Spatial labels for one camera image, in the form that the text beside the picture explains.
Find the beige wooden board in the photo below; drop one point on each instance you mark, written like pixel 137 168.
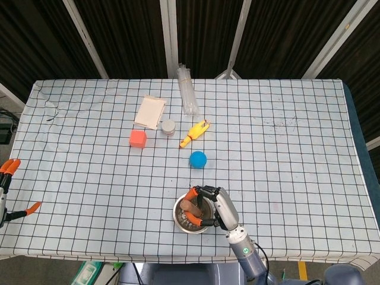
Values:
pixel 149 112

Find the crushed nut pieces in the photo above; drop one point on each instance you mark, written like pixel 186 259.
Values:
pixel 180 215

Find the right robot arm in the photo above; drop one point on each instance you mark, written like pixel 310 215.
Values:
pixel 246 255

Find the yellow rubber chicken toy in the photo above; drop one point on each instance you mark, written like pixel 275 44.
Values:
pixel 196 132

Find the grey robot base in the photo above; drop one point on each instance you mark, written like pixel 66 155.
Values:
pixel 184 274

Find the orange cube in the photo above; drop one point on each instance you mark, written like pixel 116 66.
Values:
pixel 138 139

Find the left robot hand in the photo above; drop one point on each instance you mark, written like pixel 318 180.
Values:
pixel 3 184

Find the stainless steel bowl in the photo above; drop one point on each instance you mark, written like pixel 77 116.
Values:
pixel 184 229

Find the small grey jar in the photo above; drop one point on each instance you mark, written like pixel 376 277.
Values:
pixel 168 127

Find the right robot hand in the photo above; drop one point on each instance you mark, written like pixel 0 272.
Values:
pixel 225 207

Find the white tripod stand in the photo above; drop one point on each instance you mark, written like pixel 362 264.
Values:
pixel 227 72

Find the green and white package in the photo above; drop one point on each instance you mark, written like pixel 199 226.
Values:
pixel 86 274

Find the black floor device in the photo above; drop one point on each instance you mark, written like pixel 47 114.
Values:
pixel 6 130

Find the clear plastic tube bundle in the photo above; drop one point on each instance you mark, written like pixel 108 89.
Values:
pixel 188 92

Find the wooden stick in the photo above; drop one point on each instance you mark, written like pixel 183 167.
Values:
pixel 190 207

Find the blue ball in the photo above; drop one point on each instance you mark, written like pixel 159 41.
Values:
pixel 198 159

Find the blue checkered tablecloth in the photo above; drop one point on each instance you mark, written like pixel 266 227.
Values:
pixel 89 178

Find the white frame post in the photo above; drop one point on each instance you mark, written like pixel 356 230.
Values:
pixel 86 41
pixel 335 41
pixel 169 38
pixel 240 32

